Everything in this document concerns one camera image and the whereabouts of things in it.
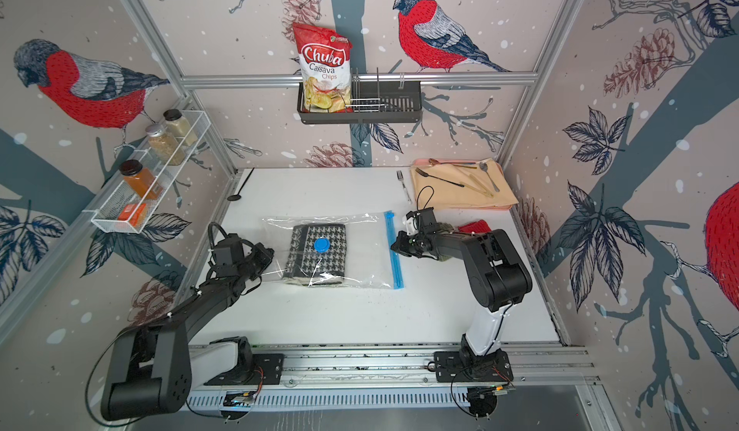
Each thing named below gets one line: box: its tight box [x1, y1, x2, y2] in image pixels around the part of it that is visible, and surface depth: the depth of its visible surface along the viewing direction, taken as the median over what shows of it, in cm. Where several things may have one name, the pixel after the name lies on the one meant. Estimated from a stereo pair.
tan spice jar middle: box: [145, 123, 186, 167], surface depth 77 cm
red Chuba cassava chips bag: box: [292, 22, 354, 114], surface depth 81 cm
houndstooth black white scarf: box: [282, 223, 347, 287], surface depth 93 cm
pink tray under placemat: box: [412, 158, 478, 166], surface depth 126 cm
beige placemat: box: [409, 158, 519, 210], surface depth 117 cm
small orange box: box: [117, 202, 147, 228], surface depth 68 cm
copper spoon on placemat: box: [428, 157, 477, 167], surface depth 125 cm
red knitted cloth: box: [458, 219, 492, 233], surface depth 100 cm
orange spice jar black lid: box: [119, 158, 164, 201], surface depth 69 cm
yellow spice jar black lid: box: [162, 108, 199, 147], surface depth 81 cm
